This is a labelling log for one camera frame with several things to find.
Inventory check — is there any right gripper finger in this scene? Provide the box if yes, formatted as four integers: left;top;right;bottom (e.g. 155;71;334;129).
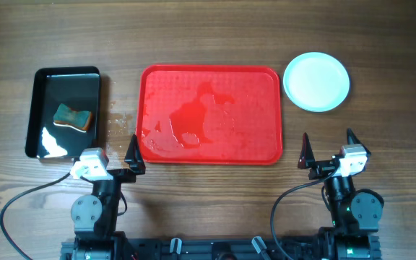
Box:
298;133;316;169
347;128;371;156

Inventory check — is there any green and orange sponge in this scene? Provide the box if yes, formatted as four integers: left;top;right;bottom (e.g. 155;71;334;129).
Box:
53;103;93;133

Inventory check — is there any light blue plate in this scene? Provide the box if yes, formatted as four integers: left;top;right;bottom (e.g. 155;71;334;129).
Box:
282;52;350;113

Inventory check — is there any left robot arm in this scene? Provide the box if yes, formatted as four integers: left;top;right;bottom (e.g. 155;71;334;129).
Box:
60;135;146;260

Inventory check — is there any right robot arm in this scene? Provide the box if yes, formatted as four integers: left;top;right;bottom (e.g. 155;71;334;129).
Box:
298;129;384;260

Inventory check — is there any red plastic tray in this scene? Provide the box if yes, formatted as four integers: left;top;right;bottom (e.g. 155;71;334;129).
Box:
136;64;283;165

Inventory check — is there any black rectangular water tray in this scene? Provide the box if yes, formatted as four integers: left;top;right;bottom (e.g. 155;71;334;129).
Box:
25;66;101;159

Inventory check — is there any right black cable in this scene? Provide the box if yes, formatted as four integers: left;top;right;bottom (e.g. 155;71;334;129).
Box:
269;166;341;260

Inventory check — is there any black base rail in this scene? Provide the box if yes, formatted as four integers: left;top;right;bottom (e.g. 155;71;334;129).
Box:
60;236;382;260

